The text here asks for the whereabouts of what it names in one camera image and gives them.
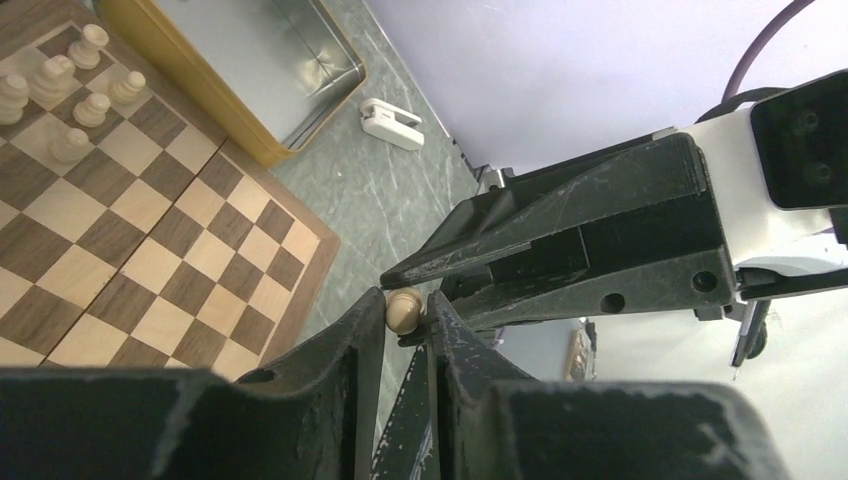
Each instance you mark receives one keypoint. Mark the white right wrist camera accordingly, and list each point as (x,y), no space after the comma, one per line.
(778,169)

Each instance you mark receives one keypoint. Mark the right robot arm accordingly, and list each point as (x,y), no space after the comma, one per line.
(795,258)

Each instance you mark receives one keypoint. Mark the wooden chessboard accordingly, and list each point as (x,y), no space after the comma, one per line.
(165,246)

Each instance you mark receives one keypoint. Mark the white flat device on table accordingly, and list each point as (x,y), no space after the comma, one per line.
(391,124)

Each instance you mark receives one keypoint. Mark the white pawn second row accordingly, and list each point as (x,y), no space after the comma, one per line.
(70,147)

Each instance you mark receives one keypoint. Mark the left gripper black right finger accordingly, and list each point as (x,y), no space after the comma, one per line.
(492,420)

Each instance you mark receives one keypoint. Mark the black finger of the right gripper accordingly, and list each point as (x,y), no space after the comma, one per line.
(647,289)
(639,203)

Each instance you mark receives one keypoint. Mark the white pawn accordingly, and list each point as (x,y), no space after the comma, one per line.
(92,111)
(404,308)

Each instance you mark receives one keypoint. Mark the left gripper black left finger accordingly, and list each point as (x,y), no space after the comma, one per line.
(310,414)

